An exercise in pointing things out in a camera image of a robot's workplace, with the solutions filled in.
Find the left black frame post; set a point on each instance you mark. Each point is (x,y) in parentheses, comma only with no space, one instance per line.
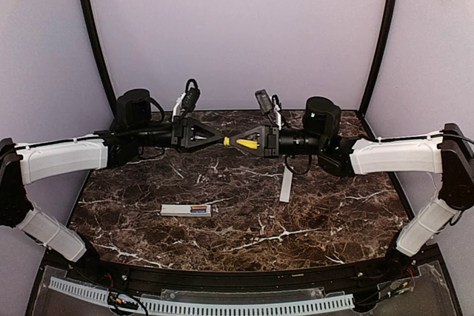
(95,44)

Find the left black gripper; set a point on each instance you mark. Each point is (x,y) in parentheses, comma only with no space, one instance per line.
(178,135)

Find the white slotted cable duct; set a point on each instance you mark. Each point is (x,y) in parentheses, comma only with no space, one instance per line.
(175,302)

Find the black frame post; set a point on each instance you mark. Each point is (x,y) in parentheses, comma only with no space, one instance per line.
(383,35)
(95,44)

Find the yellow handled screwdriver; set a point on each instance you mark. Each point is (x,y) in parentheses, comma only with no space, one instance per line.
(240,142)

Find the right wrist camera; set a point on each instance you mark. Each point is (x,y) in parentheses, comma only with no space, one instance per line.
(270,107)

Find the right black frame post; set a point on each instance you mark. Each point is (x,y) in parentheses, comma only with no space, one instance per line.
(383,35)

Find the white battery compartment cover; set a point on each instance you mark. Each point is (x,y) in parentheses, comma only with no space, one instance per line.
(286,185)

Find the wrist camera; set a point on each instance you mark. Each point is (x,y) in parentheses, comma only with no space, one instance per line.
(270,107)
(187,101)

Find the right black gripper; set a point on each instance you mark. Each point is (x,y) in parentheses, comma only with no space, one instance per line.
(272,140)

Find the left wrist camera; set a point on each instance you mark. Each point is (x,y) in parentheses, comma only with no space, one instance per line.
(187,101)

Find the black front table rail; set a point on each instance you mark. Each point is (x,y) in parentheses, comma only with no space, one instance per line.
(139,279)

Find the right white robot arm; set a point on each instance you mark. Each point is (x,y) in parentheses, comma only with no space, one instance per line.
(446,152)

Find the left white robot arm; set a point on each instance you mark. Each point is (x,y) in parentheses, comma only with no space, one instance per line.
(139,123)

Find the white remote control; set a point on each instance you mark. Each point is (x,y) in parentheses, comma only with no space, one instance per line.
(178,210)

